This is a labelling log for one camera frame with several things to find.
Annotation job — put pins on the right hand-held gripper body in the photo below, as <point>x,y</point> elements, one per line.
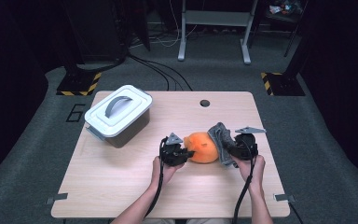
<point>244,147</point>

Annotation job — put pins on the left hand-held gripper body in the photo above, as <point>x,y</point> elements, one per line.
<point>172,154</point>

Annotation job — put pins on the orange plush toy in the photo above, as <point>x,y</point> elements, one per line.
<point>203,151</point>

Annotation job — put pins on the clear brown storage box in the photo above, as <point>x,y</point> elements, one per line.
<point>130,133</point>

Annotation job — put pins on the grey box with white lid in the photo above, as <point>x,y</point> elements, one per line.
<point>136,102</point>

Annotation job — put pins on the person's left hand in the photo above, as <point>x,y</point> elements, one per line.
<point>167,174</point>

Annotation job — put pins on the person's right hand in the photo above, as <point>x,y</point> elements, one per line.
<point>258,171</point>

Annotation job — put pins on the black base with hazard stripes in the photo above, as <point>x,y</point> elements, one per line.
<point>77,83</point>
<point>284,84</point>

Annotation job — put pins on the white metal stand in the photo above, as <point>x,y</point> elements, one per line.
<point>217,18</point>

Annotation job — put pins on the dark equipment cabinet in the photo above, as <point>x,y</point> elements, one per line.
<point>105,31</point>

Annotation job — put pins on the colourful small clutter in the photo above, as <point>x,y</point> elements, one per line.
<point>284,7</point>

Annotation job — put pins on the black stand post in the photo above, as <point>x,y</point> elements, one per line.
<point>293,62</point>
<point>71,46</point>

